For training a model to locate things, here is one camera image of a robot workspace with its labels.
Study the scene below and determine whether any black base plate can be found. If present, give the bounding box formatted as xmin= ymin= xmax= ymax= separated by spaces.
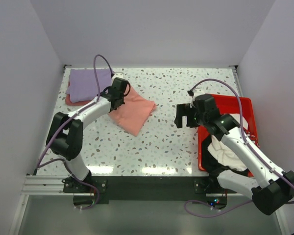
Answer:
xmin=62 ymin=176 xmax=232 ymax=205

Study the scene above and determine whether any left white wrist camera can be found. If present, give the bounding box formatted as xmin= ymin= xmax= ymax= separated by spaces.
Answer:
xmin=112 ymin=72 xmax=123 ymax=79

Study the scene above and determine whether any red plastic bin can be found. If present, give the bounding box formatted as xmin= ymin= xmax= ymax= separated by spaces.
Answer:
xmin=197 ymin=94 xmax=259 ymax=172

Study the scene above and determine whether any white t shirt red print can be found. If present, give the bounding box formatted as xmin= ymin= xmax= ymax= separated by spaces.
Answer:
xmin=207 ymin=113 xmax=250 ymax=172

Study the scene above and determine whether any salmon pink t shirt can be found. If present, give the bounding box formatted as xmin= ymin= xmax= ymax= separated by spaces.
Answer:
xmin=108 ymin=87 xmax=156 ymax=137

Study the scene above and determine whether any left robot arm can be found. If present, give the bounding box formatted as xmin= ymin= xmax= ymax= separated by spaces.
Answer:
xmin=46 ymin=77 xmax=131 ymax=192

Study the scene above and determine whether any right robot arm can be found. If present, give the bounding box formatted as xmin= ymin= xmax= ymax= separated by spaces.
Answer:
xmin=174 ymin=94 xmax=294 ymax=215

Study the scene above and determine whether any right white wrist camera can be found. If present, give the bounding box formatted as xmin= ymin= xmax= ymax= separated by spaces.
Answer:
xmin=188 ymin=88 xmax=205 ymax=108

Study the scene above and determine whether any aluminium table frame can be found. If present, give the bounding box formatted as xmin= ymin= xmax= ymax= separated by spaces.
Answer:
xmin=9 ymin=64 xmax=290 ymax=235

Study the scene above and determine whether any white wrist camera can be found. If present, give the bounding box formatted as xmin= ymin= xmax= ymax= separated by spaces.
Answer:
xmin=188 ymin=88 xmax=205 ymax=108
xmin=112 ymin=72 xmax=123 ymax=79

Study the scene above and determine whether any folded dark pink t shirt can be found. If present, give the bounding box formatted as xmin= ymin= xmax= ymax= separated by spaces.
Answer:
xmin=65 ymin=83 xmax=93 ymax=106

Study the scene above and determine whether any folded purple t shirt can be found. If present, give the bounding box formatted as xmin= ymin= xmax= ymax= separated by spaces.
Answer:
xmin=69 ymin=69 xmax=112 ymax=99

